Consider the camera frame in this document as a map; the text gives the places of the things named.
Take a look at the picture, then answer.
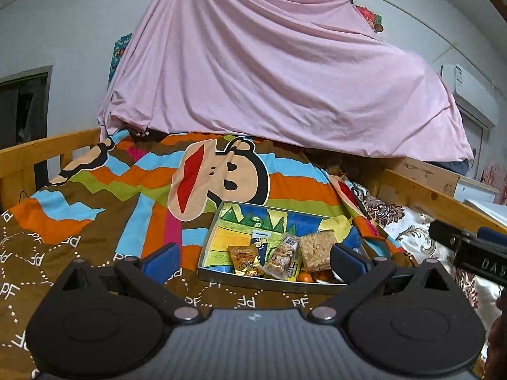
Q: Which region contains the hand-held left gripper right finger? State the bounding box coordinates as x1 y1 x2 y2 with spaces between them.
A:
307 241 457 323

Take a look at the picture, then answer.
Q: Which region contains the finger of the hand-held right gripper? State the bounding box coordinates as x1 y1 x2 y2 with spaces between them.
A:
429 219 507 251

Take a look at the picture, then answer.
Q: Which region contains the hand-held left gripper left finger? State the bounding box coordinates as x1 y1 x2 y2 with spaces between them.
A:
51 241 202 323

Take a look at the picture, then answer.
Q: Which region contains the clear rice cracker packet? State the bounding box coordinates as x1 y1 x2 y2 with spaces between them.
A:
298 230 337 272

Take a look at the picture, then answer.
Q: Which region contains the orange cubes snack packet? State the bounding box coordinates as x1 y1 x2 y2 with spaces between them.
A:
297 270 333 284

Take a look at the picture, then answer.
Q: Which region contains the clear nut brittle packet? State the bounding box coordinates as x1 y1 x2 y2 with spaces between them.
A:
263 235 304 280

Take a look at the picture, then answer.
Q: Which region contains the gold snack packet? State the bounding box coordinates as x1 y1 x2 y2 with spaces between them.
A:
227 244 262 277

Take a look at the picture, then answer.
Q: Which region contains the metal tray with printed base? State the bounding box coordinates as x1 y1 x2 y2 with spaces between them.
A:
197 201 365 295

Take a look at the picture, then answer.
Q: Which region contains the blue snack packet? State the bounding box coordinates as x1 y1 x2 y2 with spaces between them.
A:
251 230 271 266

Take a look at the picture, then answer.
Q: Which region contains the person's right hand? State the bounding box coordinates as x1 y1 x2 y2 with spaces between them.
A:
486 287 507 368

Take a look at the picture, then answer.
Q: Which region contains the white floral quilt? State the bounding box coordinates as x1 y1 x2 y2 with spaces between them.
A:
349 180 507 365

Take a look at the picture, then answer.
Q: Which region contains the white panel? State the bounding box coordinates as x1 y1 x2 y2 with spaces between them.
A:
463 198 507 218

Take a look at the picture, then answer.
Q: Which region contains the white cabinet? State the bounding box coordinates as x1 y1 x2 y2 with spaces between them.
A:
453 176 500 203

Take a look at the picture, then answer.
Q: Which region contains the plywood board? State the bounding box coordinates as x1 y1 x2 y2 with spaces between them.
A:
390 157 461 198

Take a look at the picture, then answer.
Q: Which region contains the dark blue cloth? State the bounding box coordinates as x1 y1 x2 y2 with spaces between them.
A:
426 159 472 175

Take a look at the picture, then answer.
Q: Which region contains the cartoon monkey printed blanket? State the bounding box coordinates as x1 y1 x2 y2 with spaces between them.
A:
0 129 416 380

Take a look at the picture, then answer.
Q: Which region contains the white door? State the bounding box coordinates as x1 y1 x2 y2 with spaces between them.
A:
461 105 494 179

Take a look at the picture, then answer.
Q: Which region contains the white air conditioner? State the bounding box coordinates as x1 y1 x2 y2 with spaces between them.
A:
439 63 500 127

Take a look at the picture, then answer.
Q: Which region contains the pink bed sheet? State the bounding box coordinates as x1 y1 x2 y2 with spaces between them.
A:
97 0 474 163

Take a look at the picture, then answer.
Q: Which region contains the dark window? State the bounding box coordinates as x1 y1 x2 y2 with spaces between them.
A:
0 65 54 149

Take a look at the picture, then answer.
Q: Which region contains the teal printed cloth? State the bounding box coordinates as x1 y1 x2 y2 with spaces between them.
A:
107 34 133 88

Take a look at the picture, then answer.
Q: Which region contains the red floral cloth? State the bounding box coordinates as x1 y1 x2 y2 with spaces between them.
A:
356 5 384 34

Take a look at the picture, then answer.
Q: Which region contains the red wall decoration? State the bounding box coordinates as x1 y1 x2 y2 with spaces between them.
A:
479 161 507 194

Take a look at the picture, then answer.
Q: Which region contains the wooden bed frame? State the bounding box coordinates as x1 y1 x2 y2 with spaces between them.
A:
0 127 507 226

